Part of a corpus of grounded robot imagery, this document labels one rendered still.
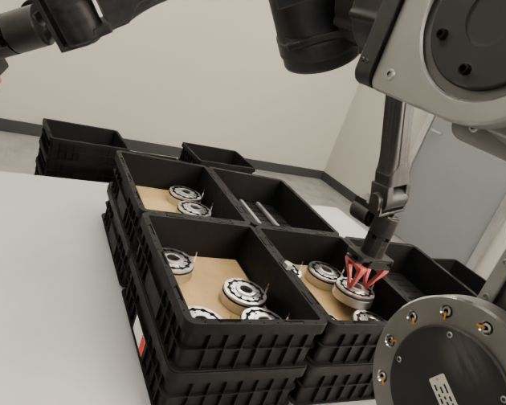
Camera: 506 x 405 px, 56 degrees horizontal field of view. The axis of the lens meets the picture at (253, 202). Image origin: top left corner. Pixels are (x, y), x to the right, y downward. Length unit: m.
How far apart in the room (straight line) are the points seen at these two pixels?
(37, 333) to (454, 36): 0.96
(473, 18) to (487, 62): 0.03
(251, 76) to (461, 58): 4.43
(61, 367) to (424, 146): 4.09
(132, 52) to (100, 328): 3.33
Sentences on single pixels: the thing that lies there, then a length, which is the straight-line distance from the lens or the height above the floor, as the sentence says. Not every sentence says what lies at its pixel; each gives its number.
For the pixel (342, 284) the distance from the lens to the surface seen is 1.24.
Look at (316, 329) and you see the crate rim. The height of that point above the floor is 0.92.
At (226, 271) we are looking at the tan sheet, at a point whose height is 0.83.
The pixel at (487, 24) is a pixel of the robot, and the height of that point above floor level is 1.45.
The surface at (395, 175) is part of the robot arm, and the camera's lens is 1.11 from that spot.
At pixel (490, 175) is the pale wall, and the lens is 4.31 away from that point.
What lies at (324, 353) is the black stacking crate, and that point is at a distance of 1.04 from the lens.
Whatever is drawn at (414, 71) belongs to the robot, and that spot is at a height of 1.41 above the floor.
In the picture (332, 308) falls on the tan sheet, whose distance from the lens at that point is 1.23.
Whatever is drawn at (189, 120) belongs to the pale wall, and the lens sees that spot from 4.57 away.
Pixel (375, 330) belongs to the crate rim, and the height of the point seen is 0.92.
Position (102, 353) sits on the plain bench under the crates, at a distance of 1.07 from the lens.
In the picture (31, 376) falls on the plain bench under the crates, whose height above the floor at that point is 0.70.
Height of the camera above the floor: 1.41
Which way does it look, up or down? 20 degrees down
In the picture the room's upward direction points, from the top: 20 degrees clockwise
